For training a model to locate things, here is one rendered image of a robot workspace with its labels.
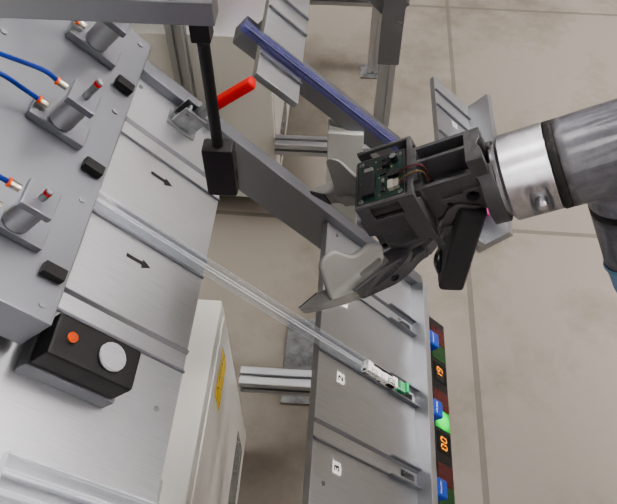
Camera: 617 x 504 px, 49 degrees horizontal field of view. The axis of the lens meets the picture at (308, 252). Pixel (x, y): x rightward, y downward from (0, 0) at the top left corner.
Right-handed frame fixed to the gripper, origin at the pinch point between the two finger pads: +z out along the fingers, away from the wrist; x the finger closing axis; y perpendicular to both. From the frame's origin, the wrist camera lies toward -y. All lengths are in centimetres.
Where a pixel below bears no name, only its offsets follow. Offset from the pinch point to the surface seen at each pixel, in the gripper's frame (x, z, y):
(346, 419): 8.0, 5.5, -20.9
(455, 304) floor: -66, 16, -108
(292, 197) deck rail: -19.0, 8.9, -9.4
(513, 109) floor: -151, -7, -120
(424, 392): -0.7, 0.3, -33.6
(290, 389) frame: -21, 39, -61
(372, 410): 5.0, 4.2, -25.5
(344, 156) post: -41.8, 9.5, -24.6
